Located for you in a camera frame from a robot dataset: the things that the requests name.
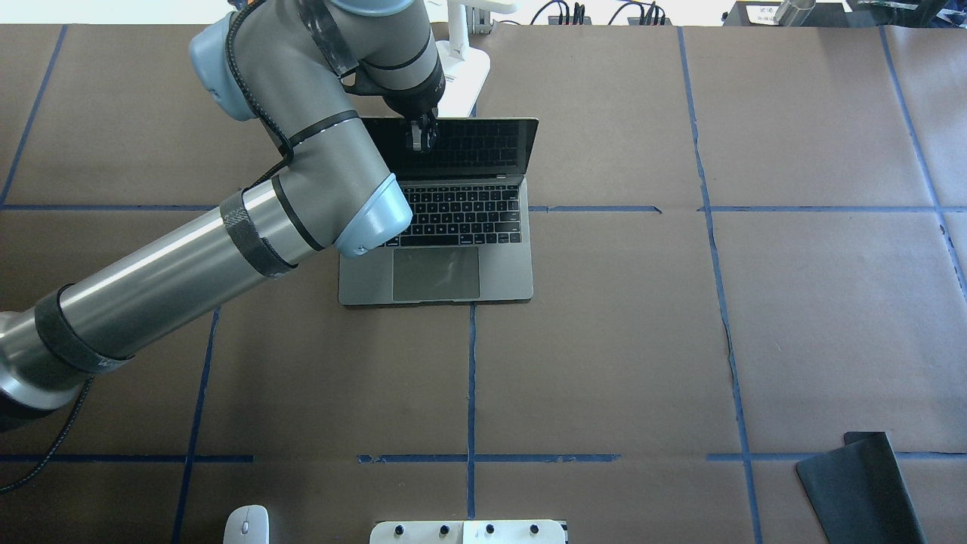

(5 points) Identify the white desk lamp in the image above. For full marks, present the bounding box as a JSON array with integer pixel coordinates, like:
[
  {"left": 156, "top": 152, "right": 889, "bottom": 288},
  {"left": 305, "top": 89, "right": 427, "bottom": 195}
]
[{"left": 425, "top": 1, "right": 524, "bottom": 118}]

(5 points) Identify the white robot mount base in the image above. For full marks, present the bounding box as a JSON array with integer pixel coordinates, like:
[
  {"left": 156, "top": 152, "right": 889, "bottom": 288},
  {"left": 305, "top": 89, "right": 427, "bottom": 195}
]
[{"left": 369, "top": 519, "right": 569, "bottom": 543}]

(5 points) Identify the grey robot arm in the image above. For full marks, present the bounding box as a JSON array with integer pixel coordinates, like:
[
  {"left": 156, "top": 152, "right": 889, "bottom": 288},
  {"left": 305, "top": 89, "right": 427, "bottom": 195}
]
[{"left": 2, "top": 1, "right": 446, "bottom": 431}]

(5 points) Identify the grey laptop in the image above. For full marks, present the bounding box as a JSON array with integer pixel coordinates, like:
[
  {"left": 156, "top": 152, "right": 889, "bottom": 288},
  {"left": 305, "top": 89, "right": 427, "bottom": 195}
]
[{"left": 338, "top": 117, "right": 539, "bottom": 306}]

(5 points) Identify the white computer mouse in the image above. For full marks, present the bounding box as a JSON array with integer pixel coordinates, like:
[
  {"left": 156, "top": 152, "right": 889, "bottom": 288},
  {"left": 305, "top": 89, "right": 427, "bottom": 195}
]
[{"left": 222, "top": 504, "right": 270, "bottom": 544}]

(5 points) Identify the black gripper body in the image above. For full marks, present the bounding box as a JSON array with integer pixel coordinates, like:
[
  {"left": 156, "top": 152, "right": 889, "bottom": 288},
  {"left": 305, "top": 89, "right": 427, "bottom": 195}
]
[{"left": 380, "top": 64, "right": 446, "bottom": 119}]

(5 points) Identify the black mouse pad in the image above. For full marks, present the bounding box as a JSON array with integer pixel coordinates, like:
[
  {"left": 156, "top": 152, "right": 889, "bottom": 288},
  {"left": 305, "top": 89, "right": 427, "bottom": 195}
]
[{"left": 795, "top": 431, "right": 928, "bottom": 543}]

